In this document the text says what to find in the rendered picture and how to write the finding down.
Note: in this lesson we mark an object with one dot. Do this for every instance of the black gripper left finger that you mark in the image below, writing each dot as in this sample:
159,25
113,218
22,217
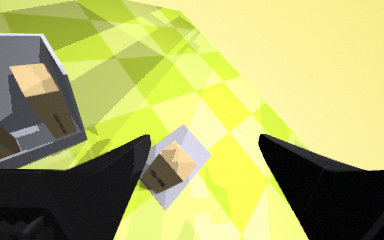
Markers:
88,200

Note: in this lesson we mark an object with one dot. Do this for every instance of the brown cardboard box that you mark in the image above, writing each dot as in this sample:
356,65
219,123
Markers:
8,144

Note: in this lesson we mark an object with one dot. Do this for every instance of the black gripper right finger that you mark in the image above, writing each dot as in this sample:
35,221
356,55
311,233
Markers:
332,200

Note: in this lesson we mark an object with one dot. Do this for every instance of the tan rectangular box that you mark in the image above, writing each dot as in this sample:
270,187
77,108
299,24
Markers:
45,96
170,168

